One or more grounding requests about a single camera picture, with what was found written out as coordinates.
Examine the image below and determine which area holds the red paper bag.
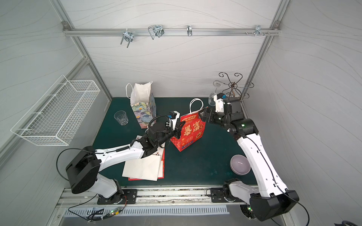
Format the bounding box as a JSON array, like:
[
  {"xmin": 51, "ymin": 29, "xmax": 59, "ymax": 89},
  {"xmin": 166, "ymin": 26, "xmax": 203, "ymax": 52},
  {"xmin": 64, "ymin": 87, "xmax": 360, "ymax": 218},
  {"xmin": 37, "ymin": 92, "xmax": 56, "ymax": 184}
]
[
  {"xmin": 171, "ymin": 98, "xmax": 206, "ymax": 152},
  {"xmin": 128, "ymin": 146, "xmax": 166, "ymax": 181}
]

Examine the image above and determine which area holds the white paper bag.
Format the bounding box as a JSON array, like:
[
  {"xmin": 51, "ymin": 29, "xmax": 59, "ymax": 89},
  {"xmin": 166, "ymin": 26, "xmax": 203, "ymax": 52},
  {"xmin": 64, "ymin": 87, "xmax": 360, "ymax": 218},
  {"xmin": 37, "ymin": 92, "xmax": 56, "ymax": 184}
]
[{"xmin": 122, "ymin": 135, "xmax": 166, "ymax": 181}]

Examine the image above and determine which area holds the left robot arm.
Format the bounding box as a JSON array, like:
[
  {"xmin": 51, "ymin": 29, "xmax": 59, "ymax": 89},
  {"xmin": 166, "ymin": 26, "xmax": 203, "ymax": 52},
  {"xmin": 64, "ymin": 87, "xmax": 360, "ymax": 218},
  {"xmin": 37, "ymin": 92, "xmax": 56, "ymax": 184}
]
[{"xmin": 66, "ymin": 111, "xmax": 185, "ymax": 203}]

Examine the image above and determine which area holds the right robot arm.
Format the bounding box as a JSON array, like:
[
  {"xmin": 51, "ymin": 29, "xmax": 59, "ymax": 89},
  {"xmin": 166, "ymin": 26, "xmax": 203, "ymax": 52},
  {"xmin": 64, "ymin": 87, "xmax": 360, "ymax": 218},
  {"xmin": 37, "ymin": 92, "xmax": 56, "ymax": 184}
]
[{"xmin": 199, "ymin": 93, "xmax": 299, "ymax": 221}]

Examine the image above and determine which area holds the floral paper bag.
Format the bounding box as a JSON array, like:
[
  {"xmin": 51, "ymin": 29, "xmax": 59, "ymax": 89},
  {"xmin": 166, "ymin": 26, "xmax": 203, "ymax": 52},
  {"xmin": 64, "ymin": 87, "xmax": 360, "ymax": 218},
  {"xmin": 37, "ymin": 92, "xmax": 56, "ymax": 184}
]
[{"xmin": 125, "ymin": 81, "xmax": 156, "ymax": 129}]

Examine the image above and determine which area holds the wine glass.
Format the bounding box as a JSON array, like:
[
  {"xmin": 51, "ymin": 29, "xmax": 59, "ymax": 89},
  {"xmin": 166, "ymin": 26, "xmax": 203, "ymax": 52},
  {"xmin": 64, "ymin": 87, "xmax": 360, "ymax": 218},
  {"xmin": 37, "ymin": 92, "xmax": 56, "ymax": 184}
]
[{"xmin": 208, "ymin": 89, "xmax": 217, "ymax": 106}]

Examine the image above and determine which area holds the scrolled metal glass rack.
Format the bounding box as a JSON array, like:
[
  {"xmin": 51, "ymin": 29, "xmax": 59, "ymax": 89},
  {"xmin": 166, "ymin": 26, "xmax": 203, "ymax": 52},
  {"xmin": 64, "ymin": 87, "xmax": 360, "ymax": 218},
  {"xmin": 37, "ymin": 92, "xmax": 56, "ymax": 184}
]
[{"xmin": 213, "ymin": 72, "xmax": 255, "ymax": 100}]

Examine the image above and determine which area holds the pink bowl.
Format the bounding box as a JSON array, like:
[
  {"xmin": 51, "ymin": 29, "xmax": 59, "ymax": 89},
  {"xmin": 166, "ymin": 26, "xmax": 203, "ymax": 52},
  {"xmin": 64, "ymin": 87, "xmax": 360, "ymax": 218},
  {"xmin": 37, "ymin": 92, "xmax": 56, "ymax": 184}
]
[{"xmin": 230, "ymin": 154, "xmax": 251, "ymax": 176}]

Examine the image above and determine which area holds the metal hook clamp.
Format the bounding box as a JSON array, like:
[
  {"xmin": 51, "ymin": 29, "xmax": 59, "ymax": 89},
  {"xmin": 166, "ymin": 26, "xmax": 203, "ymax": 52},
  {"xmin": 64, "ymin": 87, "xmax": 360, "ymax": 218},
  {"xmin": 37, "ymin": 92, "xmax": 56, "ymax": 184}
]
[
  {"xmin": 120, "ymin": 30, "xmax": 134, "ymax": 48},
  {"xmin": 148, "ymin": 25, "xmax": 165, "ymax": 40},
  {"xmin": 245, "ymin": 25, "xmax": 270, "ymax": 37},
  {"xmin": 186, "ymin": 25, "xmax": 192, "ymax": 37}
]

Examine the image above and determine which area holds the rightmost metal hook clamp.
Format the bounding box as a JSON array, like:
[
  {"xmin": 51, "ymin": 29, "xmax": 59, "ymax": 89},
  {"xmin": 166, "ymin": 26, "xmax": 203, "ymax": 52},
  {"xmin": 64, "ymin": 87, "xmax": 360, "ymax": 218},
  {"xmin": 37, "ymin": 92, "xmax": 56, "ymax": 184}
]
[{"xmin": 245, "ymin": 25, "xmax": 270, "ymax": 37}]

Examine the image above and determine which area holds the leftmost metal hook clamp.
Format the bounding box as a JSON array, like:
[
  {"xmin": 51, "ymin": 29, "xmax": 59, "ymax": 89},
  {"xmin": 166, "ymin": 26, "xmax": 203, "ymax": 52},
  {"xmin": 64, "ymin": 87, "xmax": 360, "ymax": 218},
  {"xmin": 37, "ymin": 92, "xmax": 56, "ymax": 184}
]
[{"xmin": 120, "ymin": 30, "xmax": 134, "ymax": 48}]

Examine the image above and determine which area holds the white vent grille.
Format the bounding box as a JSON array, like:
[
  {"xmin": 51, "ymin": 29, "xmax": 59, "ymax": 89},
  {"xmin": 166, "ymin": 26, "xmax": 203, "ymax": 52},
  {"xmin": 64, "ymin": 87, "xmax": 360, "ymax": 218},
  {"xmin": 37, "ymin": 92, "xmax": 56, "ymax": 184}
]
[{"xmin": 64, "ymin": 205, "xmax": 229, "ymax": 218}]

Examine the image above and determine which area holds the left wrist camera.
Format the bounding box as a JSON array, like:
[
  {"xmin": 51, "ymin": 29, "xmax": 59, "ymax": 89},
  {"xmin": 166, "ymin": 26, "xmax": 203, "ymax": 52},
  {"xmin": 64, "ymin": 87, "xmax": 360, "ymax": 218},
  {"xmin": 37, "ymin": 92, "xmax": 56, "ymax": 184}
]
[{"xmin": 168, "ymin": 111, "xmax": 180, "ymax": 131}]

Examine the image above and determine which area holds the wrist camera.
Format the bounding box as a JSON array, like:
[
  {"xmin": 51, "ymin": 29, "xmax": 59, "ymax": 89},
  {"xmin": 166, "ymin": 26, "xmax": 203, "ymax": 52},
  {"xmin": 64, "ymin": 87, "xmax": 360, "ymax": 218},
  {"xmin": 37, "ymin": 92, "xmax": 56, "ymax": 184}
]
[
  {"xmin": 168, "ymin": 111, "xmax": 180, "ymax": 131},
  {"xmin": 213, "ymin": 93, "xmax": 226, "ymax": 113}
]

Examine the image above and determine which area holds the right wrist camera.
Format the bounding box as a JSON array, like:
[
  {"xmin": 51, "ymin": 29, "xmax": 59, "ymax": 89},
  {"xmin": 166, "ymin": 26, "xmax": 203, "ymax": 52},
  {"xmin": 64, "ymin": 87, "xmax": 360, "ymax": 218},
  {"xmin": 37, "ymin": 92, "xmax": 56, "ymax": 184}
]
[{"xmin": 213, "ymin": 93, "xmax": 226, "ymax": 113}]

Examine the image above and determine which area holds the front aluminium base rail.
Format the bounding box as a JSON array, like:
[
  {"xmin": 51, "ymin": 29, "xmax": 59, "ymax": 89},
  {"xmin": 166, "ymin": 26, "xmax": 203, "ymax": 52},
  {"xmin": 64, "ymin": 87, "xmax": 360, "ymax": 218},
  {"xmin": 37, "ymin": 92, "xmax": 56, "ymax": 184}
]
[{"xmin": 56, "ymin": 185, "xmax": 255, "ymax": 208}]

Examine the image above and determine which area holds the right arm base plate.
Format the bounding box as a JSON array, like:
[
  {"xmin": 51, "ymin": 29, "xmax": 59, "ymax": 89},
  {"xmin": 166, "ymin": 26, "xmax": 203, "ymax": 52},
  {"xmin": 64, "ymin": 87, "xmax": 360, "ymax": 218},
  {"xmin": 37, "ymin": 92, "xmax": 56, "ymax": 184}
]
[{"xmin": 208, "ymin": 187, "xmax": 235, "ymax": 203}]

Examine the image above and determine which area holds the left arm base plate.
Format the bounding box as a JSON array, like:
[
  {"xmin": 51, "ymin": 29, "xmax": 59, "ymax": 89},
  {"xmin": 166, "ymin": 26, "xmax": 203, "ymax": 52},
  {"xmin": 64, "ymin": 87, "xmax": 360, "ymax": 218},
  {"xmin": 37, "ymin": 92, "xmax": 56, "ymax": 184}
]
[{"xmin": 97, "ymin": 189, "xmax": 138, "ymax": 205}]

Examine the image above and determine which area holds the white wire basket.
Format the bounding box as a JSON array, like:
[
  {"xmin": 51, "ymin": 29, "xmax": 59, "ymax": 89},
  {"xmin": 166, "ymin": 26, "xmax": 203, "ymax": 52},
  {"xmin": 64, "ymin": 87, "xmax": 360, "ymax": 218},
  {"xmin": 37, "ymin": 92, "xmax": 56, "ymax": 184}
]
[{"xmin": 10, "ymin": 75, "xmax": 100, "ymax": 146}]

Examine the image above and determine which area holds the horizontal aluminium rail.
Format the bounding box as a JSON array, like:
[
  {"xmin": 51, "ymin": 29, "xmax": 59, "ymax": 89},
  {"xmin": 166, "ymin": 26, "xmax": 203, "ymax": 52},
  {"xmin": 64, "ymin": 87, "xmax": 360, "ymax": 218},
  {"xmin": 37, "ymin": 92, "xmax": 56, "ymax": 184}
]
[{"xmin": 63, "ymin": 27, "xmax": 281, "ymax": 37}]

